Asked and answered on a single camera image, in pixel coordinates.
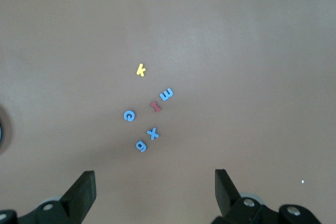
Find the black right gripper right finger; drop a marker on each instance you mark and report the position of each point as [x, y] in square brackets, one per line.
[228, 197]

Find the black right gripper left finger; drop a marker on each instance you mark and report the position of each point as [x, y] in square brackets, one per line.
[76, 200]

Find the blue foam letter g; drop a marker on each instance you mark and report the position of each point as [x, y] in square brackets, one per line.
[143, 149]

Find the blue foam letter e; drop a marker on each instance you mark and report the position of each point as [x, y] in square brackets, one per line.
[125, 116]

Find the blue foam letter x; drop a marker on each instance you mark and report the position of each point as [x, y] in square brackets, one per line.
[152, 133]

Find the blue foam letter m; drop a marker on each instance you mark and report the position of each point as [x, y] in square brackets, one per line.
[166, 94]

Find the blue round plate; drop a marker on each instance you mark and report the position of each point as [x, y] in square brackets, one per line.
[0, 132]

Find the dark red foam letter I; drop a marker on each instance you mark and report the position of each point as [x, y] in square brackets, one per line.
[155, 106]

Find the yellow foam letter k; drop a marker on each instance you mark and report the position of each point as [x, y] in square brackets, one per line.
[141, 70]

